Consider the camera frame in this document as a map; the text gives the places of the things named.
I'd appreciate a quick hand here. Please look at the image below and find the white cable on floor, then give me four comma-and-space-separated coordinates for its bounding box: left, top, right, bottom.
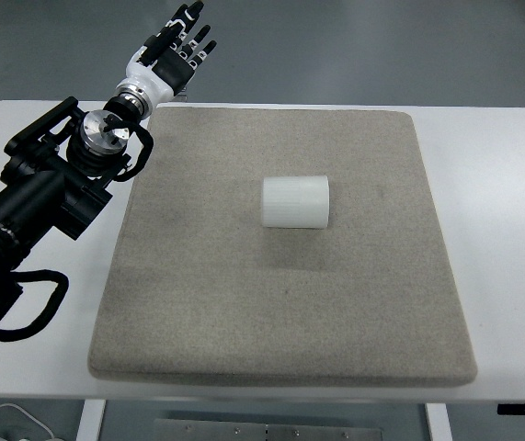
0, 402, 56, 441

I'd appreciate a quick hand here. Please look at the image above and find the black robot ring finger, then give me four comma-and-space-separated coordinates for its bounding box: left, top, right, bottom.
179, 25, 211, 58

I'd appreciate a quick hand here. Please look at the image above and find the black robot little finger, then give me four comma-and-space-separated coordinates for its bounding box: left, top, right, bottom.
188, 40, 217, 69

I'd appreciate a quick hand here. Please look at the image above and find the white table leg frame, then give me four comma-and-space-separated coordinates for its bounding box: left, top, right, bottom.
75, 399, 107, 441

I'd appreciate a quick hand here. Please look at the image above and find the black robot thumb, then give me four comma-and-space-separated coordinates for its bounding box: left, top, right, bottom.
139, 27, 180, 64

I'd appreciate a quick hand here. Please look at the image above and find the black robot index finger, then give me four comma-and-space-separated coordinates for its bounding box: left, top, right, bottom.
164, 1, 204, 33

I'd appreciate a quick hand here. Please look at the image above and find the white plastic cup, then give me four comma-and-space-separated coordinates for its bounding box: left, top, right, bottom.
261, 175, 330, 229

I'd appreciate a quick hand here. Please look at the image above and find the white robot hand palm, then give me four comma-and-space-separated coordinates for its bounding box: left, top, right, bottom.
115, 45, 194, 105

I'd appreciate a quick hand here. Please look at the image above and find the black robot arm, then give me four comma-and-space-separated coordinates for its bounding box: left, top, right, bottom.
0, 1, 215, 342

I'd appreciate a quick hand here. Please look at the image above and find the black sleeved cable loop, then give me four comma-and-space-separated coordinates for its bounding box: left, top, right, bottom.
0, 269, 70, 342

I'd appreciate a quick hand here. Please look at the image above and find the grey metal base plate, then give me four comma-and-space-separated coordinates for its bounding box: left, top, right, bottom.
153, 419, 382, 441

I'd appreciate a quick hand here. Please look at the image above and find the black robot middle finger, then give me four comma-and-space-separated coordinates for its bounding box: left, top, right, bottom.
172, 27, 194, 49

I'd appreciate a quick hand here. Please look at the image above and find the beige felt mat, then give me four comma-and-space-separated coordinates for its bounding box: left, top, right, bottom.
88, 106, 477, 387

